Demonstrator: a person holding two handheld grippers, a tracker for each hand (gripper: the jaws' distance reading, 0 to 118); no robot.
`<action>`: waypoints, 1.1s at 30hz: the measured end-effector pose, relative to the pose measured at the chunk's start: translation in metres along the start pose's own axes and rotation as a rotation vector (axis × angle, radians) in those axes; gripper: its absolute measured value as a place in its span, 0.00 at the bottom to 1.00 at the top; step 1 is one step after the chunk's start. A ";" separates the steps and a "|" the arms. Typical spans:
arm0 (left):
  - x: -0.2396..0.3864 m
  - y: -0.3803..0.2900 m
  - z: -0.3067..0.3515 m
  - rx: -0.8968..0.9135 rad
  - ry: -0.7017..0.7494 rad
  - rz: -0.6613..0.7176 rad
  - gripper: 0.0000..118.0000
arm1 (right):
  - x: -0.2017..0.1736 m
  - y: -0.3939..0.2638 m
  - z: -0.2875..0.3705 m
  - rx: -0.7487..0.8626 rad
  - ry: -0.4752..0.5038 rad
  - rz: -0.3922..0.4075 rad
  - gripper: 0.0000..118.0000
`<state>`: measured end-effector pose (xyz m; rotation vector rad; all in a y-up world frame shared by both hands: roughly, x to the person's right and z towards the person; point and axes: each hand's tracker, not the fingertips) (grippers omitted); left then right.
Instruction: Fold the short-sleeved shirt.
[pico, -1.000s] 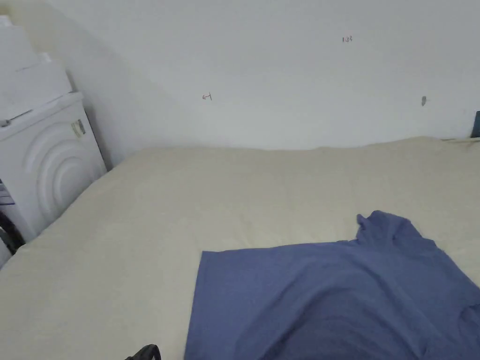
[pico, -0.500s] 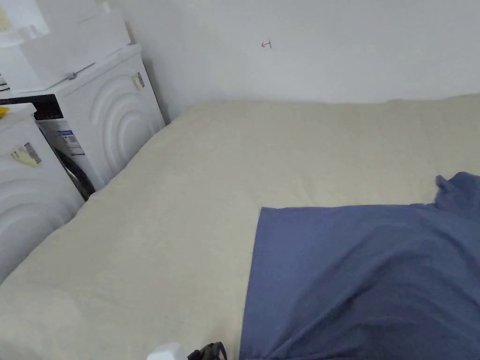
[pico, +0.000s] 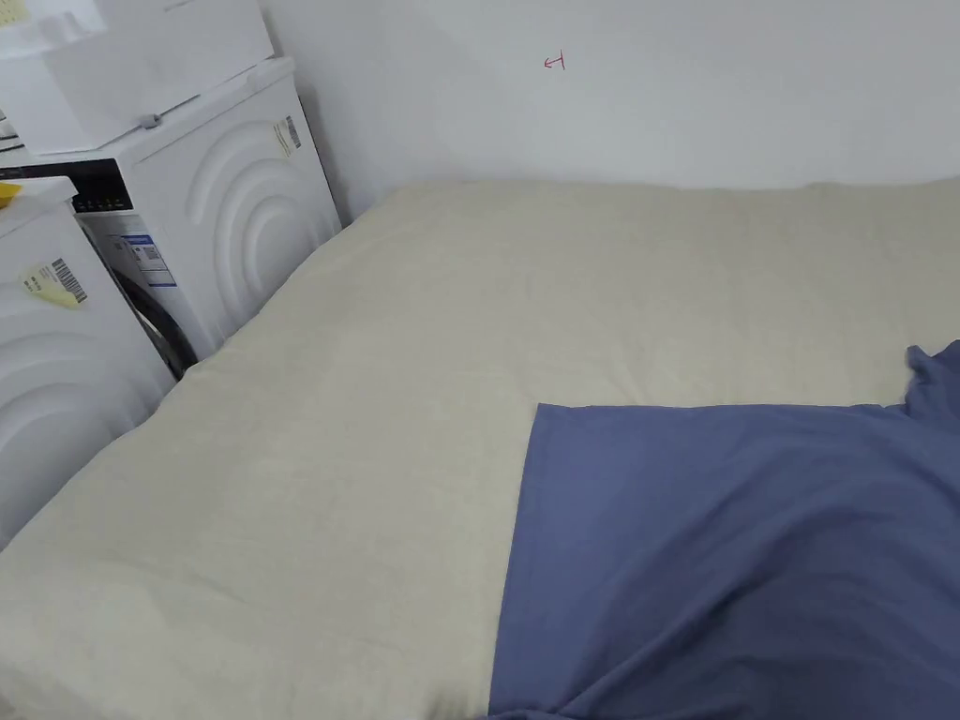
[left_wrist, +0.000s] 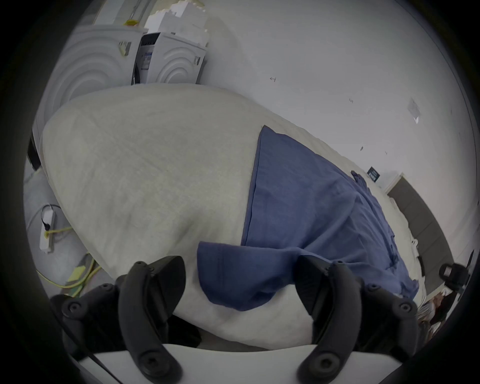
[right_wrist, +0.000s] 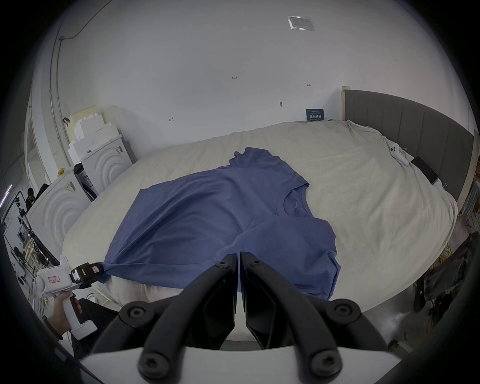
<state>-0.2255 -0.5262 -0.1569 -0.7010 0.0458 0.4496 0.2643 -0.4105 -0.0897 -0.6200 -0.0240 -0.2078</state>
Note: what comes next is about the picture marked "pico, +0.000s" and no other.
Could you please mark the dark blue shirt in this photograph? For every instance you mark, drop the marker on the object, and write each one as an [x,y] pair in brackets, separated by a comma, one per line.
[720,555]

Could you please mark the bed with beige sheet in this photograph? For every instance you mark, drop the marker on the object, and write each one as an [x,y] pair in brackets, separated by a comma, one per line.
[360,420]

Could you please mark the white washing machine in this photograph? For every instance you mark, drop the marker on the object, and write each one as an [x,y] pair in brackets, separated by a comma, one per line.
[60,352]
[217,195]

